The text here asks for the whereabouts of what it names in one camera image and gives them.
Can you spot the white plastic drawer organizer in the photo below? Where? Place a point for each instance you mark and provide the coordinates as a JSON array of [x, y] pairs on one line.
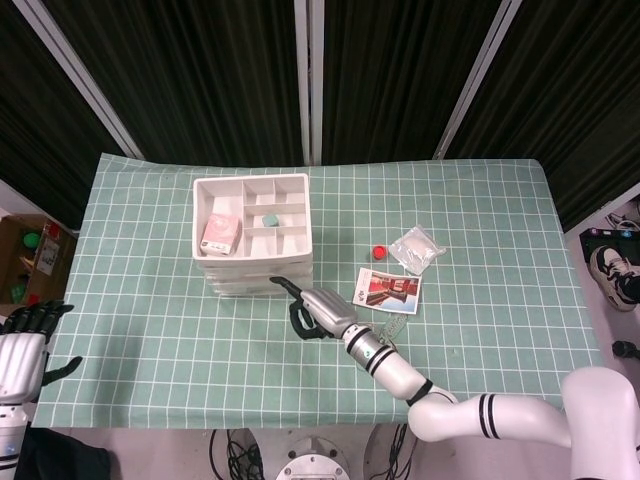
[[250, 200]]

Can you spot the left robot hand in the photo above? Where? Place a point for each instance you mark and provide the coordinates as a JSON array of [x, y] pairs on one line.
[[20, 360]]

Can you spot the small green eraser block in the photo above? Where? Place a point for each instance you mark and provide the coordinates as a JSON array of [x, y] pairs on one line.
[[270, 220]]

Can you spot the pink tissue pack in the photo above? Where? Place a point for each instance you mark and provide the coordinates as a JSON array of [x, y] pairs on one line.
[[220, 234]]

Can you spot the black and white sneaker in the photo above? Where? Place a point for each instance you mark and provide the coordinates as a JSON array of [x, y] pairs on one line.
[[615, 272]]

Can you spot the black curtain partition panel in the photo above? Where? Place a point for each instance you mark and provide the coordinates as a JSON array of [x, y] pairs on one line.
[[575, 100], [400, 75], [35, 125], [200, 75]]

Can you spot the green checked tablecloth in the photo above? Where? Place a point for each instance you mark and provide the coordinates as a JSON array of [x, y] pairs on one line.
[[175, 350]]

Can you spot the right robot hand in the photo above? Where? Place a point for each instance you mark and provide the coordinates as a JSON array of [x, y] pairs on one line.
[[330, 312]]

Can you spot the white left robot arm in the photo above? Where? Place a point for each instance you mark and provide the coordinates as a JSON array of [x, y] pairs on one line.
[[10, 440]]

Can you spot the small red plastic cup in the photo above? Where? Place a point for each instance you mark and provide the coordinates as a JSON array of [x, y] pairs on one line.
[[379, 253]]

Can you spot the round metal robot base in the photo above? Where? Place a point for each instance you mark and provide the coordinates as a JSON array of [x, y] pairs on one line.
[[312, 462]]

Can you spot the red building postcard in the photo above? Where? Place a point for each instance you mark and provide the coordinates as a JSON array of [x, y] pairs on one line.
[[387, 290]]

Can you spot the black cloth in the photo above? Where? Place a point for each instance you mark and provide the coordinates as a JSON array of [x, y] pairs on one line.
[[65, 457]]

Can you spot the black device with lights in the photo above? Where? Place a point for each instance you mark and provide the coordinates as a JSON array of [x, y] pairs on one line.
[[607, 240]]

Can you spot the brown cardboard box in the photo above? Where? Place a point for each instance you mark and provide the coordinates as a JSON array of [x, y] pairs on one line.
[[30, 265]]

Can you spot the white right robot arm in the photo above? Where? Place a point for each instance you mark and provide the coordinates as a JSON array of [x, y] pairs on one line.
[[450, 407]]

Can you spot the clear packet with white gauze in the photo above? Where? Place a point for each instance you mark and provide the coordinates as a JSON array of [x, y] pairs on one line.
[[414, 248]]

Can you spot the clear plastic container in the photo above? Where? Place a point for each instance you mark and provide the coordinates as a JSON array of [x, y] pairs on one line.
[[240, 279], [235, 265], [250, 291]]

